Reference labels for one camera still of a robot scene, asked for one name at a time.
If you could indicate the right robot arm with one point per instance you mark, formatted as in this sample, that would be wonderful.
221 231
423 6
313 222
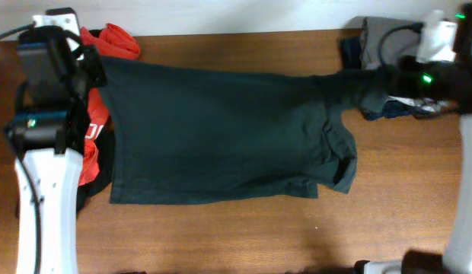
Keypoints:
457 257

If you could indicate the red t-shirt white print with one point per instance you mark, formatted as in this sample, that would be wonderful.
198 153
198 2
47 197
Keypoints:
111 41

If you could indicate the black t-shirt white letters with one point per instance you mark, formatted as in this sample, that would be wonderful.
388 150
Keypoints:
185 136

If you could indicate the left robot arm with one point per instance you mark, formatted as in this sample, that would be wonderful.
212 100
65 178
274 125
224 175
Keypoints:
47 137

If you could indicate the grey folded garment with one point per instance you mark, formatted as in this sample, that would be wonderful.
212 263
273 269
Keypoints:
390 41

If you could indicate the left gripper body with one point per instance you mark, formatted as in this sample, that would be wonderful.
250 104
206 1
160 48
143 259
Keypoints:
88 74

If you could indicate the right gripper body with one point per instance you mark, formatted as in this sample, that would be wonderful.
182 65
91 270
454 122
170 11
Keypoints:
416 81

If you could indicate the navy folded garment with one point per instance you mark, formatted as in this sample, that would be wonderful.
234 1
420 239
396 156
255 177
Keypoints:
350 50

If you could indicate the black garment under pile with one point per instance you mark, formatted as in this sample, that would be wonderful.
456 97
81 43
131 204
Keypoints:
106 144

